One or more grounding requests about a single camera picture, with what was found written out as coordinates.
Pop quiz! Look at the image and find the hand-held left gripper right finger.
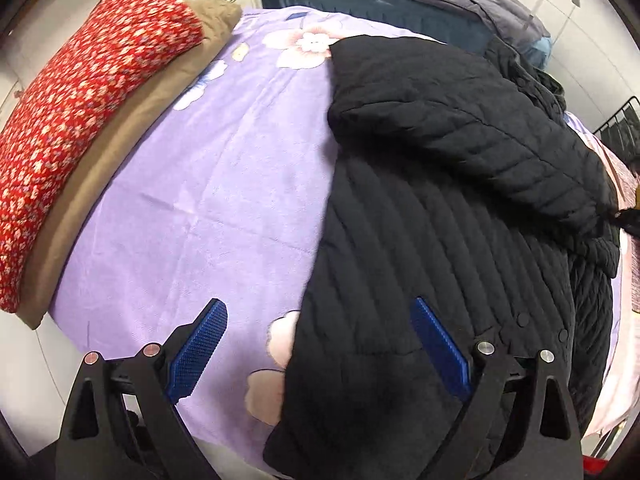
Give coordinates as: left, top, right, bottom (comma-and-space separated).
410, 296, 585, 480

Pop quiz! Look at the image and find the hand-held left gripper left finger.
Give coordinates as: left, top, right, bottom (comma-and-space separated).
55, 297, 228, 480

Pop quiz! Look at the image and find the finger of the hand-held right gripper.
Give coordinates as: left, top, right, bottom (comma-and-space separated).
607, 207, 640, 237

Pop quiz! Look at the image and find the black quilted jacket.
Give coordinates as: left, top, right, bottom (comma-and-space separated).
262, 35, 623, 480

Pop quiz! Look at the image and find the mottled pink grey sheet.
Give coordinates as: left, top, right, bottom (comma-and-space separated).
590, 135, 640, 316

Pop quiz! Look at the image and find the purple floral blanket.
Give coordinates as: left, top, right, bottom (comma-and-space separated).
47, 5, 626, 461

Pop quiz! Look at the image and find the grey quilt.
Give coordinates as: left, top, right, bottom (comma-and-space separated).
280, 0, 551, 51

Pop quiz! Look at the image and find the red floral pillow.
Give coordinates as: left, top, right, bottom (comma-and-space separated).
0, 0, 205, 313

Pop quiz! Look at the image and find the dark teal bed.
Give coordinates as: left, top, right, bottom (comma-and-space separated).
260, 0, 501, 56

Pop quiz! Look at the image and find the brown folded blanket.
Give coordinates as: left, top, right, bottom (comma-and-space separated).
17, 0, 243, 331

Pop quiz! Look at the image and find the black wire clothes rack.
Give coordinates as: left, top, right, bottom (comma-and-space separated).
592, 97, 640, 161

